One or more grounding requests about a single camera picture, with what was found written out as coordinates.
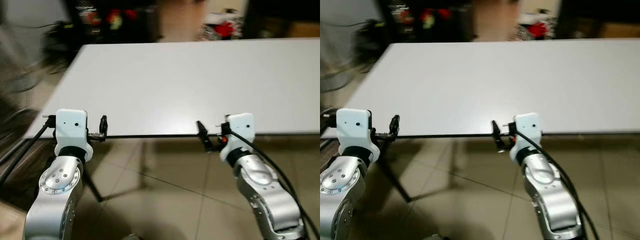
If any black bag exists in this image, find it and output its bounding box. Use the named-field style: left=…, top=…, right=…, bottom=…
left=352, top=19, right=387, bottom=67
left=42, top=20, right=82, bottom=67

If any black shelf with red items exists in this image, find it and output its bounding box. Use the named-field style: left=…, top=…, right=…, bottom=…
left=379, top=0, right=475, bottom=43
left=65, top=0, right=162, bottom=43

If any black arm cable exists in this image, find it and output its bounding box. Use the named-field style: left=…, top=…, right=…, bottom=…
left=514, top=129, right=602, bottom=240
left=0, top=115, right=57, bottom=188
left=226, top=129, right=321, bottom=239

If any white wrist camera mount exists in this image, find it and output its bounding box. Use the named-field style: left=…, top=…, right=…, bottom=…
left=219, top=112, right=255, bottom=164
left=335, top=108, right=375, bottom=161
left=54, top=108, right=94, bottom=161
left=508, top=112, right=544, bottom=162

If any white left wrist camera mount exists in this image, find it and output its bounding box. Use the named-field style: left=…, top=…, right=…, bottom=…
left=335, top=108, right=375, bottom=161
left=54, top=108, right=94, bottom=161

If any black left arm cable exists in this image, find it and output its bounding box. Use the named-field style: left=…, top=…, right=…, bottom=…
left=0, top=115, right=57, bottom=188

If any black metal table leg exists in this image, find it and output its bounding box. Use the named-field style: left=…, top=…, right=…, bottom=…
left=81, top=167, right=105, bottom=204
left=376, top=159, right=414, bottom=204

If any dark cabinet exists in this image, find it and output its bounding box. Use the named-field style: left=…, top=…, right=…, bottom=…
left=243, top=0, right=321, bottom=39
left=554, top=0, right=640, bottom=39

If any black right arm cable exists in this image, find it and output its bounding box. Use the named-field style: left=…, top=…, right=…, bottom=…
left=514, top=129, right=602, bottom=240
left=226, top=129, right=321, bottom=239

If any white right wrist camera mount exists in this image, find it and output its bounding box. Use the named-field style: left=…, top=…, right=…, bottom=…
left=219, top=112, right=255, bottom=164
left=508, top=112, right=544, bottom=162

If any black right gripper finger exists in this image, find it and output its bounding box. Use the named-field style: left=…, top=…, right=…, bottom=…
left=195, top=120, right=211, bottom=151
left=491, top=119, right=505, bottom=151

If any brown wooden post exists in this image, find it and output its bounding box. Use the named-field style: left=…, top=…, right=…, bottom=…
left=159, top=0, right=207, bottom=43
left=472, top=0, right=522, bottom=44

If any red flower decoration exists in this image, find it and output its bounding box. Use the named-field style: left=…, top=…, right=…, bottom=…
left=214, top=21, right=237, bottom=40
left=526, top=21, right=549, bottom=40

